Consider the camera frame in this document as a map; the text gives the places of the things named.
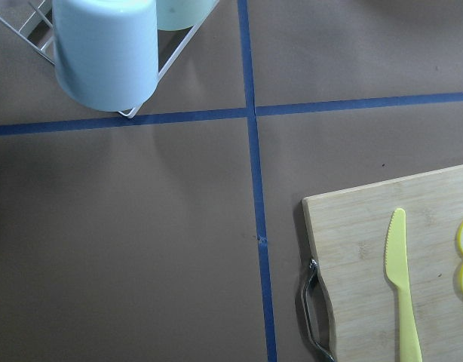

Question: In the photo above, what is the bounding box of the wooden cutting board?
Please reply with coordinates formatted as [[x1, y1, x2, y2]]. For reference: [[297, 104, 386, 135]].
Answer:
[[302, 165, 463, 361]]

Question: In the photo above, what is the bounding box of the green cup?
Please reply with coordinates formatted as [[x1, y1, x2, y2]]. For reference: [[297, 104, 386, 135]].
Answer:
[[157, 0, 213, 31]]

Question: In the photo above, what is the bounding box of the yellow plastic knife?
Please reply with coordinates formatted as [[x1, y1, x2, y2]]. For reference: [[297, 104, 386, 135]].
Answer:
[[385, 208, 422, 361]]

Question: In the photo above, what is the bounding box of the blue cup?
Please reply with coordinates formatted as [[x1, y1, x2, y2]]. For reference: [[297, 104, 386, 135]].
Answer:
[[52, 1, 158, 112]]

